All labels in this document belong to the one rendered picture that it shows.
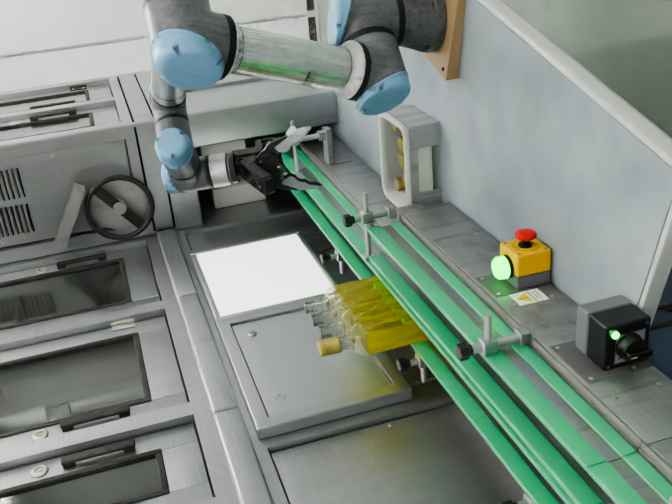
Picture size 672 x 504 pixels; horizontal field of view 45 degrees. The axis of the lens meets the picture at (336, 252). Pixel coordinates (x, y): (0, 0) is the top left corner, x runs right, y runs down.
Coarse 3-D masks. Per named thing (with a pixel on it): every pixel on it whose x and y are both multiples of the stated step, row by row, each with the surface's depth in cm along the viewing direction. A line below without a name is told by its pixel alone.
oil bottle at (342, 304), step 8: (384, 288) 182; (352, 296) 180; (360, 296) 180; (368, 296) 180; (376, 296) 179; (384, 296) 179; (392, 296) 179; (336, 304) 178; (344, 304) 177; (352, 304) 177; (360, 304) 177; (336, 312) 177; (336, 320) 178
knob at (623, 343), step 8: (624, 336) 124; (632, 336) 123; (640, 336) 124; (624, 344) 123; (632, 344) 122; (640, 344) 123; (616, 352) 125; (624, 352) 123; (632, 352) 122; (640, 352) 122; (648, 352) 122; (632, 360) 122
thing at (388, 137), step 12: (384, 120) 200; (396, 120) 190; (384, 132) 202; (396, 132) 203; (408, 132) 187; (384, 144) 203; (396, 144) 204; (408, 144) 188; (384, 156) 204; (396, 156) 205; (408, 156) 188; (384, 168) 206; (396, 168) 207; (408, 168) 190; (384, 180) 207; (408, 180) 191; (384, 192) 208; (396, 192) 206; (408, 192) 192; (396, 204) 201; (408, 204) 193
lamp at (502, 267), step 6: (498, 258) 151; (504, 258) 151; (510, 258) 150; (492, 264) 152; (498, 264) 150; (504, 264) 150; (510, 264) 150; (492, 270) 152; (498, 270) 150; (504, 270) 150; (510, 270) 150; (498, 276) 151; (504, 276) 150; (510, 276) 151
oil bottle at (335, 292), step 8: (360, 280) 186; (368, 280) 186; (376, 280) 186; (336, 288) 184; (344, 288) 184; (352, 288) 183; (360, 288) 183; (368, 288) 183; (376, 288) 183; (328, 296) 182; (336, 296) 181; (344, 296) 181; (328, 304) 182
